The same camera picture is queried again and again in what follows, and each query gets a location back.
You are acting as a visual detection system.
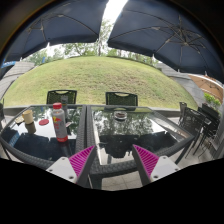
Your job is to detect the left navy patio umbrella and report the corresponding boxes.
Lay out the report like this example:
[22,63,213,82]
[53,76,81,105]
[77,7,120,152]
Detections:
[0,0,108,62]

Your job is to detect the right glass wicker table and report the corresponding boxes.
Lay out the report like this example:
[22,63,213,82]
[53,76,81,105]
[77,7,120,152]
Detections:
[86,105,193,190]

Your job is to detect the right navy patio umbrella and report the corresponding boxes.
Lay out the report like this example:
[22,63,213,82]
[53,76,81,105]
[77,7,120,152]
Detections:
[108,0,224,83]

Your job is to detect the glass wicker table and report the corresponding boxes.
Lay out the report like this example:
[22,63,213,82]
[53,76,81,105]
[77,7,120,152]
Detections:
[86,105,193,190]
[0,104,86,170]

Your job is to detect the red bottle cap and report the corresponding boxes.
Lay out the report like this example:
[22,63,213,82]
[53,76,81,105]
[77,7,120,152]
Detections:
[39,119,49,126]

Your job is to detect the left glass wicker table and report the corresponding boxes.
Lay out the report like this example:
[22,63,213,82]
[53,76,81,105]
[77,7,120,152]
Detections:
[0,104,86,170]

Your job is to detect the right black mesh chair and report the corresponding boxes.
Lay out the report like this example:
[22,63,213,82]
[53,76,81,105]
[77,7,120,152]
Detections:
[105,92,138,106]

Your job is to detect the left black mesh chair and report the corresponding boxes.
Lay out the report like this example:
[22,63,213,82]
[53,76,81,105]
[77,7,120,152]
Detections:
[46,90,77,104]

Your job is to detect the beige patio umbrella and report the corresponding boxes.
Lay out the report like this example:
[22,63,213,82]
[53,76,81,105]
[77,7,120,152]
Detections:
[189,74,223,102]

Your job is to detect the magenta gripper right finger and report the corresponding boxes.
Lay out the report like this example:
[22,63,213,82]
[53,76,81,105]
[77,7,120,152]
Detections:
[132,144,180,186]

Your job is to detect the black mesh chair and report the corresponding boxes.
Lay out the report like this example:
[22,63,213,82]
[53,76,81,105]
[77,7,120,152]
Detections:
[46,90,77,104]
[105,92,138,106]

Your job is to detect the clear bottle with red cap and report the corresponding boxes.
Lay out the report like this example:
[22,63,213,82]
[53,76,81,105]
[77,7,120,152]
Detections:
[52,102,68,142]

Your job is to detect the glass ashtray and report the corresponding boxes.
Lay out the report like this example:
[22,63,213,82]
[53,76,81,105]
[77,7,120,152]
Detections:
[114,111,127,120]

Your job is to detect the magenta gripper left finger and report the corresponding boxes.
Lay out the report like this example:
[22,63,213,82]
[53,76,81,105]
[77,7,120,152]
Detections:
[46,145,96,187]

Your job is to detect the black chairs at right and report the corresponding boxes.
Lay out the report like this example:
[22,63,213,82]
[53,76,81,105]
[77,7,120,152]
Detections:
[178,101,223,158]

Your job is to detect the navy patio umbrella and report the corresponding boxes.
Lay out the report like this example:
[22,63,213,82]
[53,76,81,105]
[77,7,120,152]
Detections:
[0,0,108,62]
[108,0,224,83]

